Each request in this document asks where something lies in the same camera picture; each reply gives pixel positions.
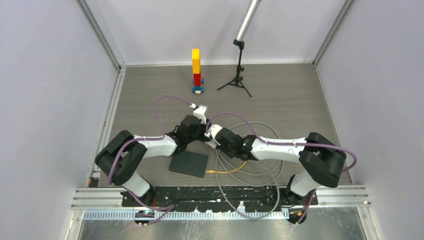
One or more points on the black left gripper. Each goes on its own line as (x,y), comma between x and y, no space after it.
(203,126)

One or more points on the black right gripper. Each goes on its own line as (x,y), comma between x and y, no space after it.
(222,148)

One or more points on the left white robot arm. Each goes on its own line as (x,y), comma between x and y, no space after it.
(123,154)

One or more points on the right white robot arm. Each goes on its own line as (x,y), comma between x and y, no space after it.
(322,161)

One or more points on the dark grey foam pad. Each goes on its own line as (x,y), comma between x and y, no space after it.
(189,163)

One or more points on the colourful toy block tower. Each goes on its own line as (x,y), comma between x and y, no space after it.
(196,71)

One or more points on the black tripod with silver pole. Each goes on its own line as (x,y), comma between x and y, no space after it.
(238,41)

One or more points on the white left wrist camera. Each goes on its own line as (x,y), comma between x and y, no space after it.
(200,112)

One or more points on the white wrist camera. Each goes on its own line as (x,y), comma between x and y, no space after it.
(212,132)
(200,112)

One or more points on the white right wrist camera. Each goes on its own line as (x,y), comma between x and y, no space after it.
(212,132)

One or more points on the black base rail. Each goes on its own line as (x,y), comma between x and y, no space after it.
(251,201)

